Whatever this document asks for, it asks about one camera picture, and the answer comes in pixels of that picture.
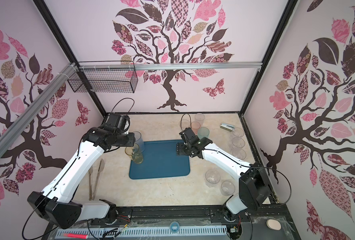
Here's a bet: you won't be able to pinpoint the pink translucent cup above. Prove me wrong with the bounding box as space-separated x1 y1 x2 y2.
191 122 201 135

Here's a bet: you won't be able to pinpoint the clear cup back centre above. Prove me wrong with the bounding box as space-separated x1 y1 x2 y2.
194 113 205 126

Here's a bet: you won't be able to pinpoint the aluminium rail left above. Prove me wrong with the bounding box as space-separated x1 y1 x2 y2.
0 63 78 159

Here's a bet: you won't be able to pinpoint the clear cup back left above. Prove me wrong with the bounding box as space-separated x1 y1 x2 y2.
178 120 191 131

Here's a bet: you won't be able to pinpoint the tall blue translucent cup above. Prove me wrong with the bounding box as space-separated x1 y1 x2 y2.
132 131 145 153

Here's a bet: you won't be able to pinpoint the aluminium rail back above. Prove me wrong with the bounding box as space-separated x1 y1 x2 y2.
79 61 262 71

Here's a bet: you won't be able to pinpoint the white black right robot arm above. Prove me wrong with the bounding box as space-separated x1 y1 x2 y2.
176 128 272 222

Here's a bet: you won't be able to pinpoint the clear glass front left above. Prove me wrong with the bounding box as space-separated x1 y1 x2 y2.
205 169 221 188

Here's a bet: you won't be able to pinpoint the clear cup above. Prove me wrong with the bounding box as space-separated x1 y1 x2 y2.
229 137 245 150
231 148 246 160
194 113 205 126
231 128 244 139
178 120 191 131

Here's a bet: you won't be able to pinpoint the yellow translucent glass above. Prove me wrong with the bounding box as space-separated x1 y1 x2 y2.
125 143 144 164

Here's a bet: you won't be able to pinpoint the clear cup right lower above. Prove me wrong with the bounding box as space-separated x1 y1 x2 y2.
231 148 246 160

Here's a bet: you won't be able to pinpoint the wooden tongs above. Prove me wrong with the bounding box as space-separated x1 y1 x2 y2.
88 159 105 201

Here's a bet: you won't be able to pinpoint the dark teal plastic tray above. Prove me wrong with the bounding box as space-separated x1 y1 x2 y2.
129 140 190 180

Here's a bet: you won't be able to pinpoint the beige round disc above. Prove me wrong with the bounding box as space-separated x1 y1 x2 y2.
266 219 281 231

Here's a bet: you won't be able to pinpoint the blue tape roll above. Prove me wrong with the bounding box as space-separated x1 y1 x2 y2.
170 221 180 234

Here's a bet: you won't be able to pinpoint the grey slotted cable duct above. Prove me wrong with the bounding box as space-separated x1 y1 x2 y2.
51 226 228 240

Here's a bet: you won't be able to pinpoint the silver metal box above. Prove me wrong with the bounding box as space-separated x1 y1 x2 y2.
220 123 235 132

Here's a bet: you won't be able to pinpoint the aluminium rail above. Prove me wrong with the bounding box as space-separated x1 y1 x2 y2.
0 63 78 159
79 61 262 71

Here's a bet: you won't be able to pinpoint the clear glass front right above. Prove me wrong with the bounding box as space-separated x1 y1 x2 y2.
220 180 236 197

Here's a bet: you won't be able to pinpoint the black wire basket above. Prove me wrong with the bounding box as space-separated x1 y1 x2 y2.
68 60 138 94

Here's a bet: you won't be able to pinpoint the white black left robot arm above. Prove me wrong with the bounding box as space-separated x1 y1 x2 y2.
28 113 135 229

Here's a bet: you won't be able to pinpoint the clear cup right top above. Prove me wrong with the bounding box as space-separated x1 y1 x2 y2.
231 128 244 139

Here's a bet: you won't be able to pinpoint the pink marker pen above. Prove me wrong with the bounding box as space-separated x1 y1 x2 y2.
63 233 89 240

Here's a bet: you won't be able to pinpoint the green translucent cup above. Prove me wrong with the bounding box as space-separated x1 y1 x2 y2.
197 127 210 139

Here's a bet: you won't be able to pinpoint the clear glass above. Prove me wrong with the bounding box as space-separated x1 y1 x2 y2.
220 180 236 197
205 169 221 188

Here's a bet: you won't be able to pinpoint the clear cup right middle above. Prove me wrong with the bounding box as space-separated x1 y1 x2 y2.
229 137 245 150

